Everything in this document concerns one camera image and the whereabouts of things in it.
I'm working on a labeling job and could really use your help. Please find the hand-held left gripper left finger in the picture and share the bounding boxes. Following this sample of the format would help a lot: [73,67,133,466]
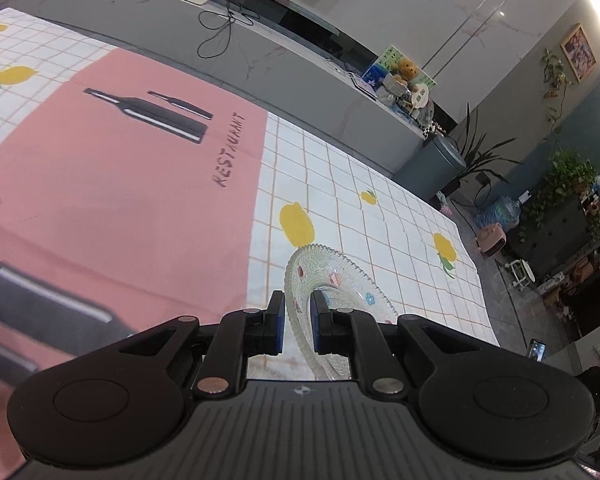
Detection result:
[119,290,287,394]

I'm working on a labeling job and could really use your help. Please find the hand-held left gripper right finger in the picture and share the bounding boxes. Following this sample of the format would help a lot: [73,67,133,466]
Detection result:
[310,289,487,393]

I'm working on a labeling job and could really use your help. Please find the small clear glass plate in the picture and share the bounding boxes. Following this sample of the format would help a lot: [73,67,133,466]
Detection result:
[284,243,400,382]

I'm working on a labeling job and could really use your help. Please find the white checkered lemon tablecloth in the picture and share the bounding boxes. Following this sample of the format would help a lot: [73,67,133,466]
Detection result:
[0,7,501,386]

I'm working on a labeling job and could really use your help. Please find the pink small stool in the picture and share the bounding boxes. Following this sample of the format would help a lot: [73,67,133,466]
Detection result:
[475,224,510,260]

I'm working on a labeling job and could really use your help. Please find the grey-blue trash can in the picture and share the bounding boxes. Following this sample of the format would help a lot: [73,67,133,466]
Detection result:
[395,132,467,196]

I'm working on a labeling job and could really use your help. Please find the small white stool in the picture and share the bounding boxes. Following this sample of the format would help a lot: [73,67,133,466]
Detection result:
[505,258,536,291]

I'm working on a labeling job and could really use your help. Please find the blue water jug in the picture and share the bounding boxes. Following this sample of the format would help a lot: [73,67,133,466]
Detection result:
[475,195,523,233]

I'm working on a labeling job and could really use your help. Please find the pink bottle-print placemat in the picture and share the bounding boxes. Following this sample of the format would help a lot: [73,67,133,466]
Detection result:
[0,50,270,386]

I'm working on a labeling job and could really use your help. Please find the black-white checkered cup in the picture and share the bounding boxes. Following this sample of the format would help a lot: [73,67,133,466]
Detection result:
[419,110,448,138]

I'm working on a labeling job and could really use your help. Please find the long-leaf potted plant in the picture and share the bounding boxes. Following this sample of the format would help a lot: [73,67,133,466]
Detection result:
[450,102,521,186]

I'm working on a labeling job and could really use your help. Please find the grey storage basket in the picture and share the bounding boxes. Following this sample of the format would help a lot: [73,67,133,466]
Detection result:
[377,72,413,106]

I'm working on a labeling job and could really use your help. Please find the dark low cabinet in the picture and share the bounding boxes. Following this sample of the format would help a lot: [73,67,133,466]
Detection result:
[510,195,600,261]

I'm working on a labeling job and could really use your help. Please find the blue floral box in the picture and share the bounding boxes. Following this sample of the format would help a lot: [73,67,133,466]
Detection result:
[361,62,388,93]

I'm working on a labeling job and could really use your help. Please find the grey stone bench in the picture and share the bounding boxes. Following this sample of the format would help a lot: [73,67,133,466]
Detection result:
[0,0,433,176]

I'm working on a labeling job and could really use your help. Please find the brown teddy bear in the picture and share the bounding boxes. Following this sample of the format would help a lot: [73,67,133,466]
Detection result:
[391,58,422,86]

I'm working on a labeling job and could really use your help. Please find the green board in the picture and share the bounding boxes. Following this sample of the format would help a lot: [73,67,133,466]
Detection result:
[375,44,438,88]

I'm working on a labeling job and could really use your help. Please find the bushy green potted plant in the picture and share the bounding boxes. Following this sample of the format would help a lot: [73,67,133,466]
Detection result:
[522,147,600,241]

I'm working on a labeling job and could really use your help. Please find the hanging vine plant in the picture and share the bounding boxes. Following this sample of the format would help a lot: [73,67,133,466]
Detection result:
[540,47,571,128]

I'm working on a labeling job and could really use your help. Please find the black cable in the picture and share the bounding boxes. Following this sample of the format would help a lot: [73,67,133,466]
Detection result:
[196,0,256,60]

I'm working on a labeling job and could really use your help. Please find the wooden picture frame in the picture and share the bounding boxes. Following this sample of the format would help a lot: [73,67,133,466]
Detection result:
[560,23,597,83]

